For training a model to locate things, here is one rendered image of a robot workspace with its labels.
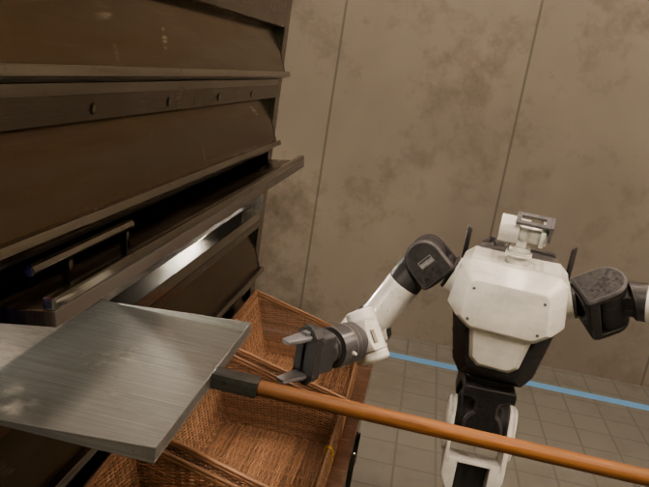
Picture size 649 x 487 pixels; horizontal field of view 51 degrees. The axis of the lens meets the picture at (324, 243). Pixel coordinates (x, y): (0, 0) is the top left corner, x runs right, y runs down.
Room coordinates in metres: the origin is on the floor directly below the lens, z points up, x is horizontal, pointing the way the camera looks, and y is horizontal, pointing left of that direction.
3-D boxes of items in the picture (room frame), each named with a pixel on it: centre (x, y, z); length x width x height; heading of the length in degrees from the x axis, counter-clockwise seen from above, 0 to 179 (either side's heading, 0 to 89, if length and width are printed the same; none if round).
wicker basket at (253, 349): (2.37, 0.05, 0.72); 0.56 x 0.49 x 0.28; 174
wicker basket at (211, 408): (1.77, 0.13, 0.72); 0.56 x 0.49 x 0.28; 172
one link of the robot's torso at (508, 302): (1.67, -0.48, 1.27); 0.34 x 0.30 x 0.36; 75
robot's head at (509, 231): (1.61, -0.46, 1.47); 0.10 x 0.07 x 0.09; 75
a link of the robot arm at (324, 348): (1.33, -0.04, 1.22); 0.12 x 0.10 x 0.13; 138
